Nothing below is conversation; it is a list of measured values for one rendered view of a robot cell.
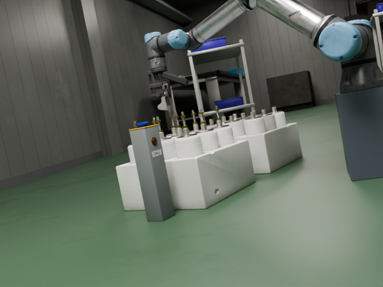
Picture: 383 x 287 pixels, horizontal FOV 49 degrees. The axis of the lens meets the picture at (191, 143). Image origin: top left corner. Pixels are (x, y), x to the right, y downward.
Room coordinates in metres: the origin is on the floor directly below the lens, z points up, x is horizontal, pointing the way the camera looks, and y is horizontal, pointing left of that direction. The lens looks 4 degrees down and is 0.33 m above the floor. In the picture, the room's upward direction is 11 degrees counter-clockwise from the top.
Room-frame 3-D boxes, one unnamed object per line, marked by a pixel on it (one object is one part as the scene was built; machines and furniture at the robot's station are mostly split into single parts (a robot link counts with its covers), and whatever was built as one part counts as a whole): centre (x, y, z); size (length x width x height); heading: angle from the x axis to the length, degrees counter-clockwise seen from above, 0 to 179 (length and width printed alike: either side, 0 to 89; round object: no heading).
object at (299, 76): (8.35, -2.16, 0.35); 1.01 x 0.83 x 0.70; 163
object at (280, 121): (2.14, -0.45, 0.16); 0.10 x 0.10 x 0.18
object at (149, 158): (1.39, 0.15, 0.16); 0.07 x 0.07 x 0.31; 54
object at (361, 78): (1.46, -0.62, 0.35); 0.15 x 0.15 x 0.10
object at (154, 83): (1.84, 0.09, 0.48); 0.09 x 0.08 x 0.12; 81
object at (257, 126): (1.95, -0.31, 0.16); 0.10 x 0.10 x 0.18
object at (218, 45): (5.29, -0.49, 0.58); 1.22 x 0.74 x 1.15; 1
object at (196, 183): (1.67, 0.04, 0.09); 0.39 x 0.39 x 0.18; 54
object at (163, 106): (1.82, 0.09, 0.38); 0.06 x 0.03 x 0.09; 81
